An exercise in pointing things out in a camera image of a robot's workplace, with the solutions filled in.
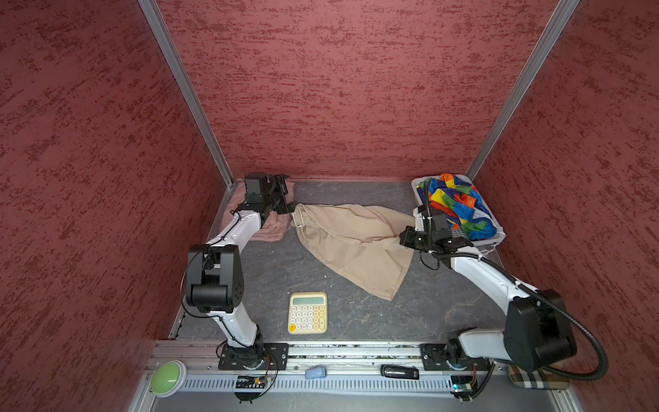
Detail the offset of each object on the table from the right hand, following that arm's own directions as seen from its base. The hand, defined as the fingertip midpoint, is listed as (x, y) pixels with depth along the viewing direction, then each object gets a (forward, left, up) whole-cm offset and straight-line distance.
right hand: (398, 238), depth 88 cm
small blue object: (-38, +29, -9) cm, 48 cm away
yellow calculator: (-21, +32, -9) cm, 39 cm away
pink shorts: (+13, +47, -9) cm, 50 cm away
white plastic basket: (+2, -38, -2) cm, 38 cm away
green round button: (-38, +70, -9) cm, 80 cm away
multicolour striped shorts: (+13, -27, +2) cm, 30 cm away
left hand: (+17, +36, +10) cm, 41 cm away
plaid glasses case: (-41, -33, -8) cm, 54 cm away
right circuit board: (-41, -13, -12) cm, 45 cm away
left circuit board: (-39, +48, -13) cm, 63 cm away
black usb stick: (-38, +3, -16) cm, 41 cm away
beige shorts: (+2, +12, -7) cm, 14 cm away
